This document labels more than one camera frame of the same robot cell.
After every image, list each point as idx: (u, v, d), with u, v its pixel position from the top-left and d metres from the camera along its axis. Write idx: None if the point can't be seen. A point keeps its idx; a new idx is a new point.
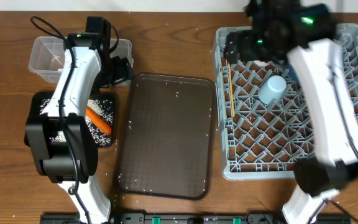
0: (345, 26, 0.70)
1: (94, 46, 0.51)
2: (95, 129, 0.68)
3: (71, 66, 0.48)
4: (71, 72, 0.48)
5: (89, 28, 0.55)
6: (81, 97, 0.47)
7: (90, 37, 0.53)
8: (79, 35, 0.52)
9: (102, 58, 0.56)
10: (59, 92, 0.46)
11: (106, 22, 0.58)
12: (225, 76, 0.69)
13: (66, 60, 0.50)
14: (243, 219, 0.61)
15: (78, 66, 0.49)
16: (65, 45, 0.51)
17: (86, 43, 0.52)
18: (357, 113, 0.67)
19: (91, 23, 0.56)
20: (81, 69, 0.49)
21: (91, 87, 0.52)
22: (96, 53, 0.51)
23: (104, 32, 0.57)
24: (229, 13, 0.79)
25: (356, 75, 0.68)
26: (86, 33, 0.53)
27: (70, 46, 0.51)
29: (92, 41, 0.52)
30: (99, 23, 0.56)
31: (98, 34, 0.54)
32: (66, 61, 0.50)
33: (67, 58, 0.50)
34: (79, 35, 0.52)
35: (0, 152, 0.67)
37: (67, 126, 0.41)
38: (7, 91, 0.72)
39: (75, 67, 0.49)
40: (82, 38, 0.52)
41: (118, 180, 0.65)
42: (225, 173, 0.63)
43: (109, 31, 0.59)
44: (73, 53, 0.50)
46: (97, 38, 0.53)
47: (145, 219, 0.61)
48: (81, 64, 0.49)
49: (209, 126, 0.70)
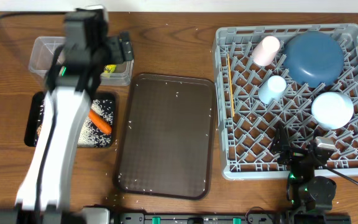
0: (345, 26, 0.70)
1: (81, 85, 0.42)
2: (95, 129, 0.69)
3: (51, 126, 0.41)
4: (50, 139, 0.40)
5: (70, 40, 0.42)
6: (64, 169, 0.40)
7: (75, 68, 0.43)
8: (63, 68, 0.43)
9: (96, 89, 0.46)
10: (38, 167, 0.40)
11: (97, 15, 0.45)
12: (225, 76, 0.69)
13: (48, 114, 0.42)
14: (243, 219, 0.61)
15: (59, 126, 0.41)
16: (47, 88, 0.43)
17: (72, 81, 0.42)
18: (357, 113, 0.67)
19: (69, 25, 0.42)
20: (63, 132, 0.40)
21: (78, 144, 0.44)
22: (85, 99, 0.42)
23: (97, 38, 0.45)
24: (229, 13, 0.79)
25: (355, 76, 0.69)
26: (71, 56, 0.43)
27: (51, 89, 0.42)
29: (81, 77, 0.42)
30: (84, 26, 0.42)
31: (89, 51, 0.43)
32: (48, 115, 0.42)
33: (49, 109, 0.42)
34: (64, 70, 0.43)
35: (0, 152, 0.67)
37: (43, 217, 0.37)
38: (7, 91, 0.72)
39: (56, 126, 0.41)
40: (66, 74, 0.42)
41: (118, 180, 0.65)
42: (226, 173, 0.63)
43: (94, 27, 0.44)
44: (55, 107, 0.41)
46: (85, 70, 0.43)
47: (145, 219, 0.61)
48: (63, 123, 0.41)
49: (210, 126, 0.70)
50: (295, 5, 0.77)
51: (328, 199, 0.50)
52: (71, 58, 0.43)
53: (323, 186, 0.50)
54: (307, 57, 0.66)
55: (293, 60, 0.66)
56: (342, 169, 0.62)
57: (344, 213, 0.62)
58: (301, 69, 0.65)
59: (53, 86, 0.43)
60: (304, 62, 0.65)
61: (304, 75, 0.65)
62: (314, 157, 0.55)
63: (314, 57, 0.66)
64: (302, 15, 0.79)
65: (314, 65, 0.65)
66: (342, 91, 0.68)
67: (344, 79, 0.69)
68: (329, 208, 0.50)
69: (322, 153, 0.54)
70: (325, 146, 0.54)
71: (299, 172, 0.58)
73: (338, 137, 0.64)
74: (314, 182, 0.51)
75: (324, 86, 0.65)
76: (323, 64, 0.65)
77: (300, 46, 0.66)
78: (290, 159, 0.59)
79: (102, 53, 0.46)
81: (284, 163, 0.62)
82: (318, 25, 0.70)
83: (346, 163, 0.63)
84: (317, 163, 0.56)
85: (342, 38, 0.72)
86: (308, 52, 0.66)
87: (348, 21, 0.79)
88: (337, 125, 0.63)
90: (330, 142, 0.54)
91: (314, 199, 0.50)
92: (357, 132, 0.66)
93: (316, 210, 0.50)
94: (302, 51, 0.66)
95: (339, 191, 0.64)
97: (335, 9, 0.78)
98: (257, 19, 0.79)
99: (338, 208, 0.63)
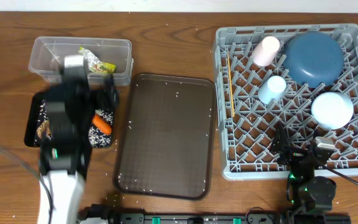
0: (345, 26, 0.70)
1: (74, 167, 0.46)
2: (95, 129, 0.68)
3: (50, 209, 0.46)
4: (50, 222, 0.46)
5: (55, 120, 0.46)
6: None
7: (66, 150, 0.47)
8: (54, 150, 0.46)
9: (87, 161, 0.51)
10: None
11: (74, 88, 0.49)
12: (225, 76, 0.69)
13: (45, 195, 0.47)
14: (243, 219, 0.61)
15: (56, 208, 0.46)
16: (41, 171, 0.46)
17: (66, 162, 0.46)
18: (357, 113, 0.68)
19: (55, 111, 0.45)
20: (62, 212, 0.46)
21: (78, 210, 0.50)
22: (78, 175, 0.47)
23: (78, 110, 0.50)
24: (229, 13, 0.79)
25: (355, 76, 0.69)
26: (58, 133, 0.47)
27: (46, 172, 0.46)
29: (73, 156, 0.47)
30: (67, 107, 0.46)
31: (74, 127, 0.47)
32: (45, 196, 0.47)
33: (45, 191, 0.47)
34: (55, 150, 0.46)
35: (0, 152, 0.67)
37: None
38: (7, 91, 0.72)
39: (53, 209, 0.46)
40: (59, 157, 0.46)
41: (118, 180, 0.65)
42: (226, 173, 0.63)
43: (73, 101, 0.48)
44: (50, 191, 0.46)
46: (75, 153, 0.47)
47: (145, 219, 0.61)
48: (60, 206, 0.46)
49: (210, 126, 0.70)
50: (295, 5, 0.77)
51: (328, 199, 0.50)
52: (58, 139, 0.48)
53: (324, 186, 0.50)
54: (306, 57, 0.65)
55: (293, 60, 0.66)
56: (342, 169, 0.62)
57: (344, 213, 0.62)
58: (301, 69, 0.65)
59: (46, 168, 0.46)
60: (304, 61, 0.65)
61: (304, 75, 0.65)
62: (314, 157, 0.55)
63: (314, 57, 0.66)
64: (302, 15, 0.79)
65: (314, 64, 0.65)
66: (342, 91, 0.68)
67: (344, 79, 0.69)
68: (329, 208, 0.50)
69: (323, 153, 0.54)
70: (325, 146, 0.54)
71: (300, 172, 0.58)
73: (337, 137, 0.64)
74: (314, 182, 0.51)
75: (324, 86, 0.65)
76: (323, 64, 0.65)
77: (300, 47, 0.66)
78: (290, 158, 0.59)
79: (82, 121, 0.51)
81: (284, 163, 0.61)
82: (318, 26, 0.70)
83: (346, 163, 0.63)
84: (317, 163, 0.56)
85: (342, 38, 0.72)
86: (307, 52, 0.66)
87: (348, 21, 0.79)
88: (337, 126, 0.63)
90: (330, 142, 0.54)
91: (314, 200, 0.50)
92: (357, 132, 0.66)
93: (317, 210, 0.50)
94: (302, 51, 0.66)
95: (339, 191, 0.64)
97: (336, 9, 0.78)
98: (257, 19, 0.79)
99: (338, 208, 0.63)
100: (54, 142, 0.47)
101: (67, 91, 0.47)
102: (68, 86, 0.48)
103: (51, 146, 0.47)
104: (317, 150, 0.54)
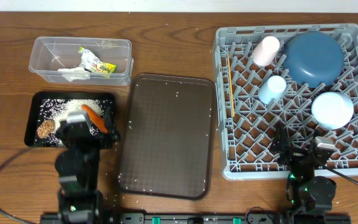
0: (345, 26, 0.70)
1: (91, 219, 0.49)
2: (95, 129, 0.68)
3: None
4: None
5: (69, 188, 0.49)
6: None
7: (82, 206, 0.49)
8: (73, 207, 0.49)
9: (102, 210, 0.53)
10: None
11: (80, 161, 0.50)
12: (225, 76, 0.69)
13: None
14: (243, 219, 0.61)
15: None
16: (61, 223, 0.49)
17: (84, 214, 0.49)
18: (357, 113, 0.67)
19: (67, 182, 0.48)
20: None
21: None
22: None
23: (87, 172, 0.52)
24: (229, 13, 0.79)
25: (355, 76, 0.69)
26: (73, 194, 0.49)
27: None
29: (89, 207, 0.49)
30: (80, 178, 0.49)
31: (87, 188, 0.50)
32: None
33: None
34: (73, 206, 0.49)
35: (0, 152, 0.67)
37: None
38: (7, 91, 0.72)
39: None
40: (76, 210, 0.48)
41: (118, 180, 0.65)
42: (226, 173, 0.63)
43: (84, 168, 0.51)
44: None
46: (91, 208, 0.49)
47: (145, 219, 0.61)
48: None
49: (210, 126, 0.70)
50: (295, 5, 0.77)
51: (328, 199, 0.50)
52: (76, 195, 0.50)
53: (323, 186, 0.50)
54: (306, 57, 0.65)
55: (293, 60, 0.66)
56: (342, 169, 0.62)
57: (344, 213, 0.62)
58: (301, 69, 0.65)
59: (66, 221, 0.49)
60: (304, 62, 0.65)
61: (304, 75, 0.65)
62: (314, 157, 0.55)
63: (314, 58, 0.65)
64: (302, 15, 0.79)
65: (314, 65, 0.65)
66: (342, 91, 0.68)
67: (344, 79, 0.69)
68: (329, 208, 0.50)
69: (322, 153, 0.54)
70: (325, 146, 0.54)
71: (299, 172, 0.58)
73: (337, 138, 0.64)
74: (314, 182, 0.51)
75: (324, 86, 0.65)
76: (322, 64, 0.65)
77: (299, 47, 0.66)
78: (290, 158, 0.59)
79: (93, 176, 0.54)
81: (284, 163, 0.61)
82: (318, 25, 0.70)
83: (346, 163, 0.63)
84: (317, 163, 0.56)
85: (342, 38, 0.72)
86: (307, 53, 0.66)
87: (348, 21, 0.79)
88: (337, 126, 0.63)
90: (330, 142, 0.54)
91: (313, 199, 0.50)
92: (357, 132, 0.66)
93: (317, 210, 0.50)
94: (301, 51, 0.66)
95: (339, 191, 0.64)
97: (336, 9, 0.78)
98: (257, 19, 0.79)
99: (338, 208, 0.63)
100: (71, 198, 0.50)
101: (76, 160, 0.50)
102: (76, 160, 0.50)
103: (69, 202, 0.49)
104: (318, 149, 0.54)
